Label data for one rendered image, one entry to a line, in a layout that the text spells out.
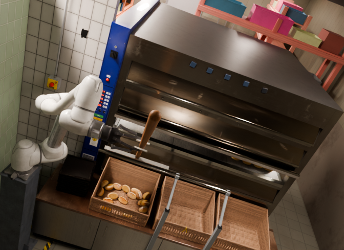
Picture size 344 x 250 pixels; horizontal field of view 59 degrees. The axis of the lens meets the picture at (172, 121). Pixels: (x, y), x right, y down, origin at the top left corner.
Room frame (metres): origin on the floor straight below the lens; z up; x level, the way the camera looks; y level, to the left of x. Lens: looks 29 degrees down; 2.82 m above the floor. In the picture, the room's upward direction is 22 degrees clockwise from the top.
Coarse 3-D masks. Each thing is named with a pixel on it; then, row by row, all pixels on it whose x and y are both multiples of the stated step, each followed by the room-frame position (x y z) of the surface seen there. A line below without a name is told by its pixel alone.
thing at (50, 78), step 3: (51, 75) 2.35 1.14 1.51; (48, 78) 2.30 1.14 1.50; (51, 78) 2.30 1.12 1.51; (54, 78) 2.32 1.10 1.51; (57, 78) 2.34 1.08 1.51; (60, 78) 2.36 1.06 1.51; (48, 81) 2.30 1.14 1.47; (51, 81) 2.30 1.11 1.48; (54, 81) 2.30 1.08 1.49; (57, 81) 2.30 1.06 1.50; (60, 81) 2.36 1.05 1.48; (48, 84) 2.30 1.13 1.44; (54, 84) 2.30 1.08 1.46; (57, 84) 2.31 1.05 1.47; (51, 87) 2.30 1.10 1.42; (54, 87) 2.30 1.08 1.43; (57, 87) 2.31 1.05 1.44
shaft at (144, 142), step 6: (150, 114) 0.63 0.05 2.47; (156, 114) 0.64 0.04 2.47; (150, 120) 0.63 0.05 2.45; (156, 120) 0.63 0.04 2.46; (150, 126) 0.69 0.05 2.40; (144, 132) 0.82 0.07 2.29; (150, 132) 0.78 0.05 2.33; (144, 138) 0.90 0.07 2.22; (144, 144) 1.06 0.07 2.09; (138, 156) 1.74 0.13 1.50
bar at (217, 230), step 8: (104, 152) 2.06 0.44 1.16; (112, 152) 2.08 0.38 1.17; (128, 160) 2.08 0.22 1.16; (152, 168) 2.10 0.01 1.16; (160, 168) 2.12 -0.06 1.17; (176, 176) 2.11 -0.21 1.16; (184, 176) 2.14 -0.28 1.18; (200, 184) 2.14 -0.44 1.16; (208, 184) 2.16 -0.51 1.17; (224, 192) 2.16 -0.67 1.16; (168, 200) 1.98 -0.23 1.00; (224, 200) 2.13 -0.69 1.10; (168, 208) 1.93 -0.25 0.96; (224, 208) 2.08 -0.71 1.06; (160, 224) 1.89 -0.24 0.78; (216, 232) 1.94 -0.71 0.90; (152, 240) 1.89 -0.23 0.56; (208, 240) 1.96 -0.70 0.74; (208, 248) 1.94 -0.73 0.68
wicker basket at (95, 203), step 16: (112, 160) 2.40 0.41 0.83; (112, 176) 2.36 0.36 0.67; (128, 176) 2.39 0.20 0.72; (144, 176) 2.41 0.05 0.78; (160, 176) 2.43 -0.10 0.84; (96, 192) 2.14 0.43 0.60; (112, 192) 2.23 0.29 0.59; (144, 192) 2.37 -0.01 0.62; (96, 208) 1.95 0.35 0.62; (112, 208) 1.96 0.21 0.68; (128, 208) 2.11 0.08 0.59; (144, 224) 1.98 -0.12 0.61
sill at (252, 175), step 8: (152, 144) 2.46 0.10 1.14; (160, 144) 2.47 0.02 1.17; (168, 144) 2.52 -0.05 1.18; (176, 152) 2.49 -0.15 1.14; (184, 152) 2.49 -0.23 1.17; (192, 152) 2.54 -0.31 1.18; (200, 160) 2.51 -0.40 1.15; (208, 160) 2.52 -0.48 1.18; (216, 160) 2.57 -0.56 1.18; (224, 168) 2.53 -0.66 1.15; (232, 168) 2.54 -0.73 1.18; (240, 168) 2.59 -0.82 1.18; (248, 176) 2.56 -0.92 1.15; (256, 176) 2.56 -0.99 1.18; (264, 176) 2.61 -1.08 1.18; (272, 184) 2.58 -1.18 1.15; (280, 184) 2.59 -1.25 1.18
